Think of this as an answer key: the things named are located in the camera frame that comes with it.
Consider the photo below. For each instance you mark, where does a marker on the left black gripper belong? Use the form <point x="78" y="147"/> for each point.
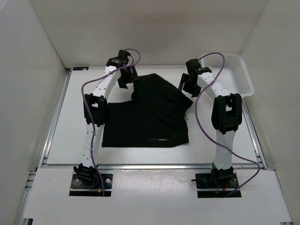
<point x="133" y="78"/>

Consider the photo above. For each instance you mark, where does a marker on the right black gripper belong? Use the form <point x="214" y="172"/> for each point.
<point x="195" y="92"/>

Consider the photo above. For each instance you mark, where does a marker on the black shorts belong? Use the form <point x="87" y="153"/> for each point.
<point x="153" y="118"/>

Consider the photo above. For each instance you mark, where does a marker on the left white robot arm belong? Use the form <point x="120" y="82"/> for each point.
<point x="95" y="93"/>

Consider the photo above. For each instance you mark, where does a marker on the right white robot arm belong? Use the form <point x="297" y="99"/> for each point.
<point x="226" y="117"/>

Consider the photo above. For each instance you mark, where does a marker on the white plastic basket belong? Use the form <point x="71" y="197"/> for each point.
<point x="234" y="76"/>

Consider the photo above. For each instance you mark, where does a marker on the small dark label sticker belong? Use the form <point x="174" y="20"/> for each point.
<point x="80" y="68"/>

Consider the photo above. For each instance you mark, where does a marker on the aluminium frame rail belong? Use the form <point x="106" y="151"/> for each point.
<point x="150" y="186"/>

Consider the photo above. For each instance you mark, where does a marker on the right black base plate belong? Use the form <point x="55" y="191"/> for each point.
<point x="208" y="188"/>

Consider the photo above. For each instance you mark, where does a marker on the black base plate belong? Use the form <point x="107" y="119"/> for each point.
<point x="95" y="189"/>
<point x="208" y="188"/>

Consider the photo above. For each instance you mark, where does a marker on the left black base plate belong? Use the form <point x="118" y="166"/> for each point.
<point x="95" y="189"/>

